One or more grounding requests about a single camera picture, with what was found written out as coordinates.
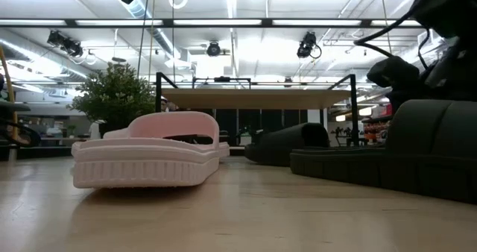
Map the wooden shelf with black frame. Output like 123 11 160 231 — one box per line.
155 72 359 148

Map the black cable loop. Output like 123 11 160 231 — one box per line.
0 117 42 148

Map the green potted plant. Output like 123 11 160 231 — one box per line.
66 61 157 138

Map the black hanging cable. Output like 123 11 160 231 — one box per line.
136 0 151 80

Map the pink foam slide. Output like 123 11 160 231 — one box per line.
70 110 221 189
103 127 231 160

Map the black desk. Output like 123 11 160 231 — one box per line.
0 101 31 113

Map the black ceiling light rail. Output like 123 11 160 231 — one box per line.
0 18 426 29

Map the black storage rack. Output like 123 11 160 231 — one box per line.
363 102 392 143

